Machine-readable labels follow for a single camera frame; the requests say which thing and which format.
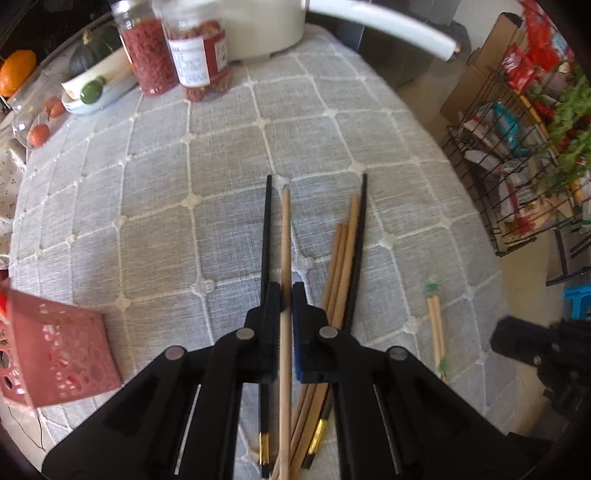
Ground jar of goji berries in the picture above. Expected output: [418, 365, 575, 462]
[111, 0, 178, 97]

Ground pink perforated utensil holder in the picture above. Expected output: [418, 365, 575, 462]
[0, 288, 123, 409]

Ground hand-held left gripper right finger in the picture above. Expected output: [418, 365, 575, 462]
[292, 281, 529, 480]

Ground black metal stand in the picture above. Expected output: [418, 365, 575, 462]
[547, 222, 591, 287]

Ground bunch of green vegetables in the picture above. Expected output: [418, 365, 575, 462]
[531, 65, 591, 199]

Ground green lime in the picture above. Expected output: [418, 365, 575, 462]
[81, 79, 106, 104]

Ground long wooden chopstick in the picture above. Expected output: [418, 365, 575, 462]
[276, 187, 293, 480]

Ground white plate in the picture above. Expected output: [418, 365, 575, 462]
[62, 76, 139, 115]

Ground blue plastic stool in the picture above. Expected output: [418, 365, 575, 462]
[563, 284, 591, 321]

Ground cardboard box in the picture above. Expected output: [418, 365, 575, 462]
[438, 11, 509, 125]

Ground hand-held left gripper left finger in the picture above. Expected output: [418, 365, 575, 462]
[41, 281, 283, 480]

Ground white bowl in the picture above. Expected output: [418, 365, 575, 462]
[61, 46, 134, 100]

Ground assorted food packets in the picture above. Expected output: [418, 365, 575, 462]
[462, 41, 568, 232]

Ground pile of wooden chopsticks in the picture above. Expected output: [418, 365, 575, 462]
[270, 193, 362, 480]

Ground red plastic bag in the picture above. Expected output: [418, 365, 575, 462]
[522, 0, 573, 61]

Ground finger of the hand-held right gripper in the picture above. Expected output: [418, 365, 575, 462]
[489, 316, 561, 367]

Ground white electric pot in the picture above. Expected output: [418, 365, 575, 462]
[222, 0, 462, 63]

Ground black chopstick with gold band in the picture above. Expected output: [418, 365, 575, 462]
[302, 173, 369, 469]
[257, 174, 274, 478]

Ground dark green squash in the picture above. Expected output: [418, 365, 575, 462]
[68, 25, 123, 81]

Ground black wire rack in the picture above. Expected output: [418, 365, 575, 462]
[441, 60, 591, 257]

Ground orange fruit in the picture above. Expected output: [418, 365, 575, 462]
[0, 50, 37, 97]

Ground clear plastic container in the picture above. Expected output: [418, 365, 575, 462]
[8, 69, 70, 149]

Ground jar of red dates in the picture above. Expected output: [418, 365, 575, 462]
[154, 0, 232, 103]

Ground joined chopstick pair green band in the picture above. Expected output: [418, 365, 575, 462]
[425, 281, 450, 383]

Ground grey checked tablecloth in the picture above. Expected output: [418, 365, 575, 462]
[9, 23, 513, 480]

